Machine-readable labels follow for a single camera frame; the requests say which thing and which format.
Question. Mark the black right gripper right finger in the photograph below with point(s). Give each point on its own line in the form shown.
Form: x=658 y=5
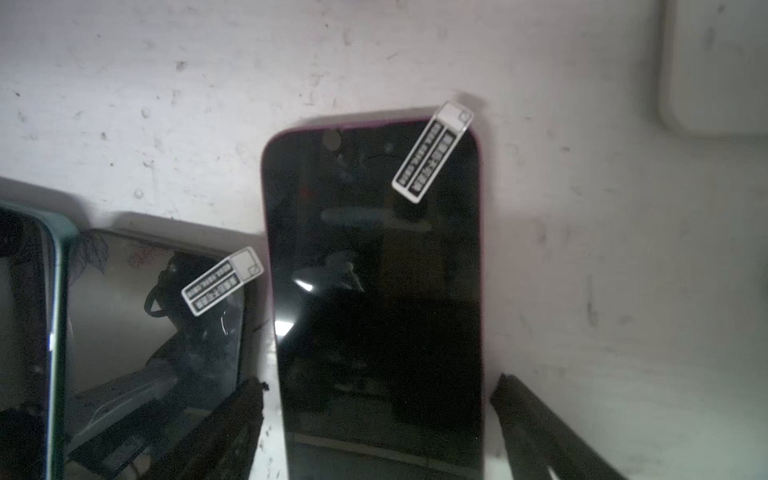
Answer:
x=539 y=444

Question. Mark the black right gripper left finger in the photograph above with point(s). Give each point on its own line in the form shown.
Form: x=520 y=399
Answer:
x=223 y=445

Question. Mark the black phone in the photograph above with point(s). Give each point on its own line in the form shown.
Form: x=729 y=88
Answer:
x=156 y=337

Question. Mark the purple phone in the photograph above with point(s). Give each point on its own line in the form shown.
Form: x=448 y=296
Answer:
x=374 y=239

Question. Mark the green-edged phone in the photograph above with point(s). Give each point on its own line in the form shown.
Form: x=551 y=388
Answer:
x=34 y=276

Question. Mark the white folding phone stand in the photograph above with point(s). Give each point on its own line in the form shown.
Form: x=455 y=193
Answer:
x=713 y=73

